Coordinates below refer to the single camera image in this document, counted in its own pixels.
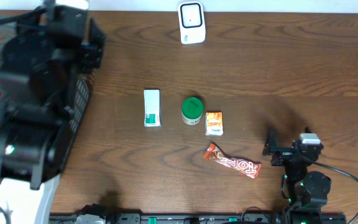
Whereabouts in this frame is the red Top chocolate bar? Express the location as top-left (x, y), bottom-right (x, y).
top-left (203, 143), bottom-right (262, 179)

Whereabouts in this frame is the orange small box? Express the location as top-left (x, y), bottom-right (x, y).
top-left (205, 112), bottom-right (223, 136)

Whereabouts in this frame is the white Panadol box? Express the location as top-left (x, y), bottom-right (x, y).
top-left (144, 90), bottom-right (161, 127)

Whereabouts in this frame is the green lid jar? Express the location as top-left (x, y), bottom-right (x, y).
top-left (181, 97), bottom-right (204, 125)

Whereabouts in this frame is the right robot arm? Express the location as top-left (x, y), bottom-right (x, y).
top-left (262, 128), bottom-right (331, 224)

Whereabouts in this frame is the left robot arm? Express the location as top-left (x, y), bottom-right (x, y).
top-left (0, 1), bottom-right (106, 223)

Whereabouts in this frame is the white barcode scanner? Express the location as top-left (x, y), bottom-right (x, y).
top-left (178, 1), bottom-right (206, 45)

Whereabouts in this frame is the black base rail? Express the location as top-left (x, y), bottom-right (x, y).
top-left (50, 212), bottom-right (347, 224)

